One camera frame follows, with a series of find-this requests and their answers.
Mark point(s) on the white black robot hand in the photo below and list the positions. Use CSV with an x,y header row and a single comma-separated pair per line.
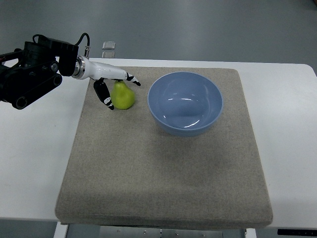
x,y
104,76

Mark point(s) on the green pear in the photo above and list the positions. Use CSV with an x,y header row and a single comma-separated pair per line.
x,y
122,96

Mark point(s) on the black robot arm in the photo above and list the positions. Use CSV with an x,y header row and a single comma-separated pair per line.
x,y
30,73

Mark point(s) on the blue ceramic bowl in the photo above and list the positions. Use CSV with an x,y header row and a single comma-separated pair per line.
x,y
185,103

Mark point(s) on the lower metal floor plate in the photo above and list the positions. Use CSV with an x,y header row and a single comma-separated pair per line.
x,y
108,54

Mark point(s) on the metal floor plate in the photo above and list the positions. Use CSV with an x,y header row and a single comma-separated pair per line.
x,y
108,54
108,46

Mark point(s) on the upper metal floor plate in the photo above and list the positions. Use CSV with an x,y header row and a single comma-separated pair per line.
x,y
108,46

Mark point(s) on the beige fabric mat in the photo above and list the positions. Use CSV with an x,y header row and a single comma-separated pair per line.
x,y
124,170

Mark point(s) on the metal table frame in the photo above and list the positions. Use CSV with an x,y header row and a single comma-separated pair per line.
x,y
92,231

